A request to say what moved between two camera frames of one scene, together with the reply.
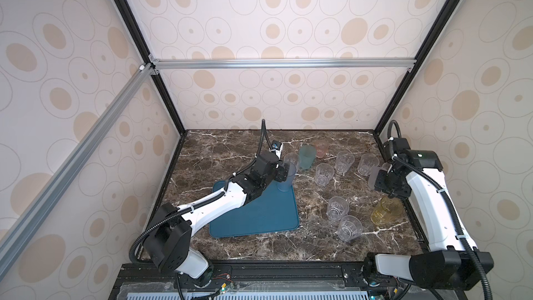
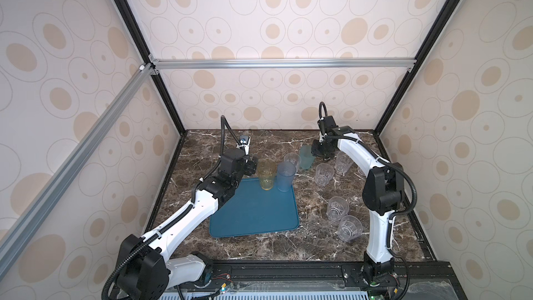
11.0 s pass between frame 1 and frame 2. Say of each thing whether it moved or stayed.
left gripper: moved
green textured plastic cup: stayed
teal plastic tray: stayed
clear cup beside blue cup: stayed
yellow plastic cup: moved
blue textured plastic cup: stayed
